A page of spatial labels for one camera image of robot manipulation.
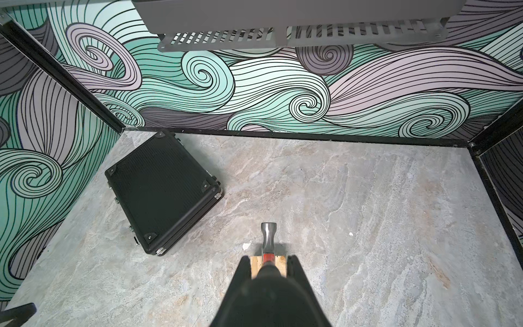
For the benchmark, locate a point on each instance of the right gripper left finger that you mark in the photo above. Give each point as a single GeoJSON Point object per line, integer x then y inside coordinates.
{"type": "Point", "coordinates": [241, 276]}

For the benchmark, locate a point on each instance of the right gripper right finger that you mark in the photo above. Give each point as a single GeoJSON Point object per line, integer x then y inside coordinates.
{"type": "Point", "coordinates": [297, 275]}

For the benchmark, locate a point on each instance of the wooden block with nails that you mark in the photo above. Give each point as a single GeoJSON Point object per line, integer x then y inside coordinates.
{"type": "Point", "coordinates": [256, 263]}

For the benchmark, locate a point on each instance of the claw hammer orange black handle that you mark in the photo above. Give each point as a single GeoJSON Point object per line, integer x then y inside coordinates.
{"type": "Point", "coordinates": [270, 299]}

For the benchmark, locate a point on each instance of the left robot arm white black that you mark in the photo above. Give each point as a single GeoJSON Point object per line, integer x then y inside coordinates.
{"type": "Point", "coordinates": [19, 315]}

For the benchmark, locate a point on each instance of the black hard case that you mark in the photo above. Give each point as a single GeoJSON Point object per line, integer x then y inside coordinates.
{"type": "Point", "coordinates": [163, 191]}

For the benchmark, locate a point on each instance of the black wall tray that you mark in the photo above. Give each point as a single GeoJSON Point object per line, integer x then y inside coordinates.
{"type": "Point", "coordinates": [234, 25]}

